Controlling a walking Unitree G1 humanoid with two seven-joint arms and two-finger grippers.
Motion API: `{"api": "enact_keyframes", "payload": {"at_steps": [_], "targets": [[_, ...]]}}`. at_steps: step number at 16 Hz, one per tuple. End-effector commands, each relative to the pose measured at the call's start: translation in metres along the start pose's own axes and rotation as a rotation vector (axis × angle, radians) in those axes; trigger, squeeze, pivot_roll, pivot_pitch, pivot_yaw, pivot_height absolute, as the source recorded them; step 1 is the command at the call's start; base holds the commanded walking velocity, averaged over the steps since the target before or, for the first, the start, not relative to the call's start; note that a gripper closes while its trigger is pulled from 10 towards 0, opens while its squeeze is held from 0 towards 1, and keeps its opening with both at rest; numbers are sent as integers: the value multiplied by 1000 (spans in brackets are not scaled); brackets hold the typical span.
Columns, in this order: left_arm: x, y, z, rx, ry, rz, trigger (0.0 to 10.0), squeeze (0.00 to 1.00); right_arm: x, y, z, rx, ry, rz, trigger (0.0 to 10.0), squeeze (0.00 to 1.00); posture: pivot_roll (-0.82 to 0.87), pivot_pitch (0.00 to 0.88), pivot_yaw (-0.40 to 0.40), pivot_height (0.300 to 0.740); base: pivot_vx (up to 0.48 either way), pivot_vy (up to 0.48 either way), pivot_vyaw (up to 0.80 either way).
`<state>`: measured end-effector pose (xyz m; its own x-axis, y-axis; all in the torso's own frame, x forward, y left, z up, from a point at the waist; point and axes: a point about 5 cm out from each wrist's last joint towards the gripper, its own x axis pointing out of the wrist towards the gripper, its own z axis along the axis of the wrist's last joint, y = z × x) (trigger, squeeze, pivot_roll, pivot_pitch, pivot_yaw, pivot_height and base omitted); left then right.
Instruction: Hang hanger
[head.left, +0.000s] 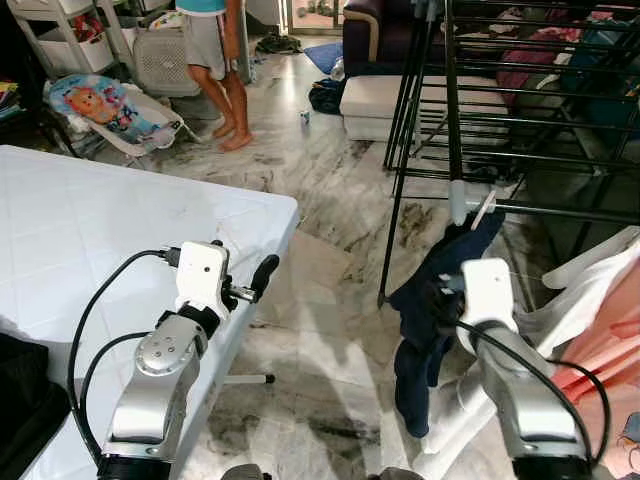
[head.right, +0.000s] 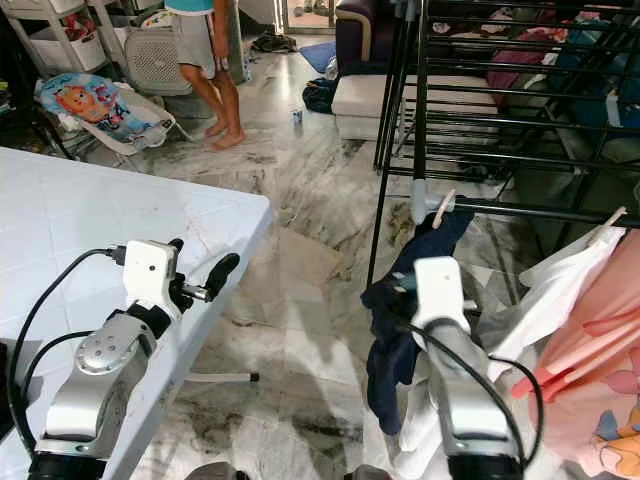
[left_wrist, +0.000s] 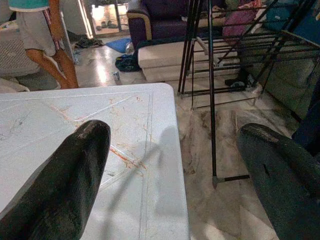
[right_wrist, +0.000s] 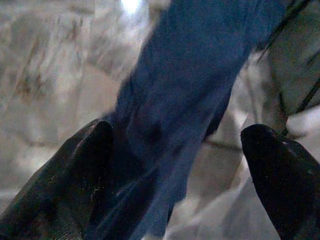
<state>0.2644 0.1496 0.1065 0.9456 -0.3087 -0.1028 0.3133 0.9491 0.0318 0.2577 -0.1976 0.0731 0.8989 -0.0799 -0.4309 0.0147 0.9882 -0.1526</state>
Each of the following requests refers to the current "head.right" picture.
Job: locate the navy blue garment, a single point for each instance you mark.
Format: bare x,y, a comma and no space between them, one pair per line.
385,380

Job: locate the pale pink plastic hanger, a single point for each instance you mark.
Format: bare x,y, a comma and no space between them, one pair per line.
445,207
616,217

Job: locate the white folding table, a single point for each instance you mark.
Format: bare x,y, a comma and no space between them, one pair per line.
80,220

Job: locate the white garment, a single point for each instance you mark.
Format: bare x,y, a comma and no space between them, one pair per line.
550,290

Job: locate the cartoon print baby bouncer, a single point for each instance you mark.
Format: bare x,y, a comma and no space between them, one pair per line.
90,105

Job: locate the small can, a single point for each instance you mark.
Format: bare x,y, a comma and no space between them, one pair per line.
297,116

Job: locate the grey robot right foot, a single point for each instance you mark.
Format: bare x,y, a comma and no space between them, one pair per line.
367,474

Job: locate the grey perforated laundry basket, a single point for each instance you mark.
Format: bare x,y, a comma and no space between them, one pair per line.
155,62

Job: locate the pink cartoon print garment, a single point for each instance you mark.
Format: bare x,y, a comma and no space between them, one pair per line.
590,340

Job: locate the black bag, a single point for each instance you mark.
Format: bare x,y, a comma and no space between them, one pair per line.
320,95

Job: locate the black clothes drying rack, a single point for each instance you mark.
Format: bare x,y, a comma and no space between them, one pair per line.
420,100

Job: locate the person in grey shorts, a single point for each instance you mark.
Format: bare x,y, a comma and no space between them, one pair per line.
195,40

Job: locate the cream ottoman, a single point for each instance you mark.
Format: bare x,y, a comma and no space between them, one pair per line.
365,98

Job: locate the dark clothes pile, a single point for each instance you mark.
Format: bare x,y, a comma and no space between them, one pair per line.
272,43

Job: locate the white shelf cart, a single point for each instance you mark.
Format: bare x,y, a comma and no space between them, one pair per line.
60,45

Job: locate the blue floor mat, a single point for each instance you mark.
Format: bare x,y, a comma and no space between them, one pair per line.
318,55

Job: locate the maroon garment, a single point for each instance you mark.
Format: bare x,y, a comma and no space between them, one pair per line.
510,70

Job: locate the dark purple armchair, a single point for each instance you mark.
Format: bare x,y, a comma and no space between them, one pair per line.
370,35

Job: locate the teal blue garment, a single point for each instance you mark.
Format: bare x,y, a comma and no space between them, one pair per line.
610,90

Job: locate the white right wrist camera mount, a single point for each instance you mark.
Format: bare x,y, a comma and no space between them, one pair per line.
440,295

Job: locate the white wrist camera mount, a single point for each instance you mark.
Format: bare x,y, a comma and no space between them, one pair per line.
152,275
440,295

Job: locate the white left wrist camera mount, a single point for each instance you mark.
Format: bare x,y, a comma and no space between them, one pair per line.
152,275

